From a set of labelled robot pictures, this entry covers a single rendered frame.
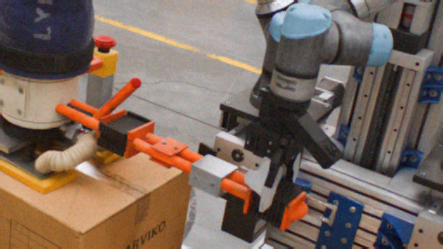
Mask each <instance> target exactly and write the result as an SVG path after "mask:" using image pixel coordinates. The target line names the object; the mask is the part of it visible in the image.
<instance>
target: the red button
mask: <svg viewBox="0 0 443 249"><path fill-rule="evenodd" d="M94 40H95V47H97V48H98V49H97V51H98V52H100V53H103V54H108V53H110V52H111V48H113V47H115V46H116V40H115V39H114V38H113V37H111V36H108V35H98V36H96V37H94Z"/></svg>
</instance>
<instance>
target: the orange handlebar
mask: <svg viewBox="0 0 443 249"><path fill-rule="evenodd" d="M102 67H103V60H102V59H101V58H100V57H98V56H95V55H94V56H93V61H92V66H91V68H90V70H89V71H86V72H85V73H91V72H93V71H96V70H99V69H101V68H102ZM85 73H83V74H85ZM81 75H82V74H81ZM70 104H71V105H75V106H77V107H79V108H80V109H83V110H85V111H87V112H91V113H93V114H95V113H96V112H97V111H98V109H96V108H94V107H91V106H90V105H86V104H83V103H81V102H80V101H78V100H75V99H73V100H72V101H71V103H70ZM55 111H56V112H58V113H60V114H61V115H64V116H66V117H68V118H70V119H72V120H73V121H75V122H78V123H80V124H82V125H85V126H87V127H89V128H92V129H94V130H96V131H98V124H99V120H96V119H94V118H93V117H91V116H89V115H86V114H84V113H82V112H79V111H76V110H75V109H73V108H71V107H69V106H65V105H63V104H59V105H58V106H57V107H56V108H55ZM132 147H133V148H134V149H136V150H139V151H141V152H144V154H146V155H148V156H151V158H149V160H151V161H153V162H154V163H158V164H161V165H163V166H164V167H166V168H168V169H169V168H171V167H175V168H177V169H180V170H182V171H184V172H187V174H189V173H190V166H191V164H192V163H194V162H196V161H198V160H200V159H202V158H203V157H204V156H201V155H198V153H195V152H194V151H192V150H188V149H187V148H188V147H189V146H188V145H186V144H183V143H181V142H178V141H176V140H174V139H172V138H169V137H168V138H166V139H163V138H161V137H157V136H155V134H153V133H151V132H148V133H147V134H146V137H145V140H144V141H143V140H140V139H138V138H136V139H135V140H134V142H133V144H132ZM244 175H245V174H243V173H241V172H239V171H235V172H234V173H233V176H232V179H231V181H230V180H228V179H224V180H223V182H222V183H221V185H220V186H221V189H223V190H225V191H228V192H229V193H231V194H233V195H236V196H239V197H240V198H241V199H243V200H246V195H247V189H248V188H250V187H249V186H248V185H246V183H245V182H244ZM307 212H308V207H307V205H306V204H305V202H304V201H302V202H301V203H300V204H299V205H298V207H297V208H295V209H294V210H293V211H292V214H291V217H290V220H301V219H303V218H304V217H305V216H306V215H307Z"/></svg>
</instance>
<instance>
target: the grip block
mask: <svg viewBox="0 0 443 249"><path fill-rule="evenodd" d="M154 126H155V122H154V121H152V120H149V119H148V118H145V117H144V116H141V115H139V114H137V113H135V112H132V111H127V115H126V109H124V108H123V109H121V110H118V111H116V112H113V113H111V114H108V115H105V116H104V117H103V118H102V117H101V118H100V119H99V124H98V133H97V142H96V144H97V145H98V146H100V147H102V148H104V149H107V150H109V151H111V152H113V153H115V155H117V156H121V157H123V156H125V158H126V159H129V158H131V157H133V156H136V155H137V154H139V152H141V151H139V150H136V149H134V148H133V147H132V144H133V142H134V140H135V139H136V138H138V139H140V140H143V141H144V140H145V137H146V134H147V133H148V132H151V133H153V132H154Z"/></svg>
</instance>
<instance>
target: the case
mask: <svg viewBox="0 0 443 249"><path fill-rule="evenodd" d="M49 150H50V151H53V150H55V151H62V152H63V151H64V150H66V149H63V148H62V147H60V146H58V145H56V144H53V143H51V142H48V145H45V146H42V147H41V148H38V149H35V151H37V152H39V153H41V154H43V153H45V152H47V151H49ZM149 158H151V156H148V155H146V154H144V152H139V154H137V155H136V156H133V157H131V158H129V159H126V158H125V156H123V157H120V158H118V159H116V160H114V161H112V162H110V163H108V164H101V163H98V162H96V161H94V160H93V159H90V160H87V161H85V162H84V163H81V164H80V165H78V166H77V167H74V168H73V170H74V171H75V172H76V179H75V180H74V181H72V182H70V183H68V184H66V185H64V186H62V187H59V188H57V189H55V190H53V191H51V192H49V193H47V194H45V195H43V194H41V193H39V192H38V191H35V190H33V189H32V188H30V187H28V186H26V185H24V184H23V182H20V181H18V180H17V179H16V178H13V177H11V176H8V175H7V174H5V173H3V172H2V171H0V249H182V247H183V236H184V231H185V226H186V220H187V213H188V208H189V198H190V192H191V187H192V186H191V185H189V184H188V182H189V174H187V172H184V171H182V170H180V169H177V168H175V167H171V168H169V169H168V168H166V167H164V166H163V165H161V164H158V163H154V162H153V161H151V160H149Z"/></svg>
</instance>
